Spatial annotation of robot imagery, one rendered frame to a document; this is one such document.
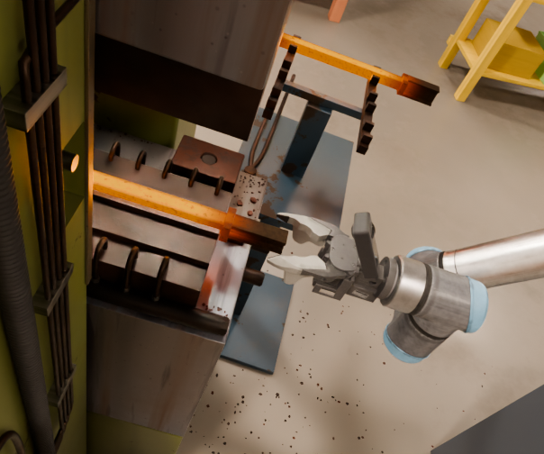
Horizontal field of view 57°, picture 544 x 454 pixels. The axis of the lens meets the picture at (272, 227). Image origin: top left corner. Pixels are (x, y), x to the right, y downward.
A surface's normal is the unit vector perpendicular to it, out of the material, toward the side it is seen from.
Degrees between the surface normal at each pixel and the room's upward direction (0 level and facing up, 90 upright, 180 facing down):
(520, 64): 90
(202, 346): 90
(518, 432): 90
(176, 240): 0
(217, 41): 90
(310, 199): 0
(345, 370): 0
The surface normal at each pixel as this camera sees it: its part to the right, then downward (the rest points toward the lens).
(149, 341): -0.17, 0.72
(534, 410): -0.96, -0.15
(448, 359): 0.27, -0.62
